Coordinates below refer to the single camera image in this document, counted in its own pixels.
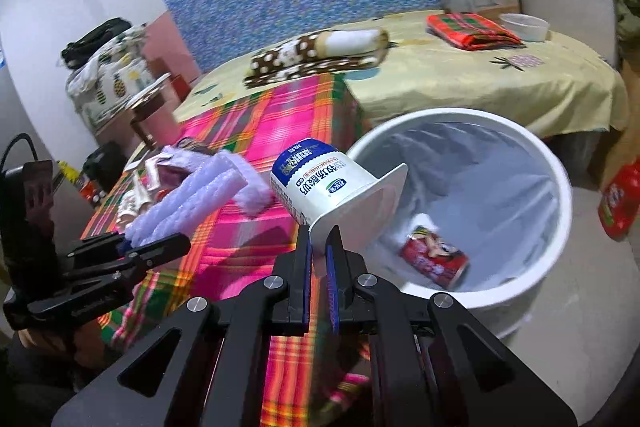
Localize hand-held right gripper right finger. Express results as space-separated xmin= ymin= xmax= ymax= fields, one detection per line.
xmin=325 ymin=226 xmax=576 ymax=427

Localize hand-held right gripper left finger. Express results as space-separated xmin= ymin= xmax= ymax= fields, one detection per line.
xmin=52 ymin=224 xmax=321 ymax=427

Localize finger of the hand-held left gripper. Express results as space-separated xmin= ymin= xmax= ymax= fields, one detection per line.
xmin=65 ymin=233 xmax=192 ymax=293
xmin=67 ymin=231 xmax=132 ymax=264

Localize white yogurt cup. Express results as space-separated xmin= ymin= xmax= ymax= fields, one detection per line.
xmin=270 ymin=138 xmax=408 ymax=253

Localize white round bin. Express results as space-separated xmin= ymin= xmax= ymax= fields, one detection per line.
xmin=345 ymin=108 xmax=573 ymax=340

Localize small red packet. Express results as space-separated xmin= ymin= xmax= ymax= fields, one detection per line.
xmin=80 ymin=179 xmax=108 ymax=210

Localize yellow and black object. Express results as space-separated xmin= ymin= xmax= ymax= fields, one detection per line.
xmin=56 ymin=159 xmax=83 ymax=185

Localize black appliance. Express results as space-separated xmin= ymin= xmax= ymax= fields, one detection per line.
xmin=81 ymin=142 xmax=132 ymax=198

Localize red drink can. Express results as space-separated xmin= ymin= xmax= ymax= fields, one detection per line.
xmin=398 ymin=227 xmax=471 ymax=292

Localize pink cup with lid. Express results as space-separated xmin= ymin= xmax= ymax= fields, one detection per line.
xmin=129 ymin=74 xmax=178 ymax=150

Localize pink plaid tablecloth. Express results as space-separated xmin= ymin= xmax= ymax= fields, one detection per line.
xmin=80 ymin=74 xmax=373 ymax=427

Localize small red box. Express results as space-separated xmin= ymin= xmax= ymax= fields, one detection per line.
xmin=169 ymin=74 xmax=190 ymax=104

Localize pineapple print cloth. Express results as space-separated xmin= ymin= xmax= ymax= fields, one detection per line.
xmin=67 ymin=24 xmax=158 ymax=130

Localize black bag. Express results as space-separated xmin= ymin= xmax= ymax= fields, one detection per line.
xmin=61 ymin=18 xmax=133 ymax=70

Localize brown polka dot blanket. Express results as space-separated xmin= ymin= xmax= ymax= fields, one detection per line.
xmin=243 ymin=27 xmax=390 ymax=90

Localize yellow bedsheet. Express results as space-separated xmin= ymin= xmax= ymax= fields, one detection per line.
xmin=172 ymin=9 xmax=630 ymax=140

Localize red plaid folded cloth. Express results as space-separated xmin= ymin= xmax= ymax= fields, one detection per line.
xmin=426 ymin=13 xmax=526 ymax=52

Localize red snack packet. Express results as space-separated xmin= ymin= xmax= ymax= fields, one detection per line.
xmin=600 ymin=157 xmax=640 ymax=242

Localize white bowl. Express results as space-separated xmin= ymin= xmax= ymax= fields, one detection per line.
xmin=499 ymin=13 xmax=551 ymax=42

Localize black cable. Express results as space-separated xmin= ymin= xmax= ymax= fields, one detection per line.
xmin=0 ymin=133 xmax=46 ymax=178

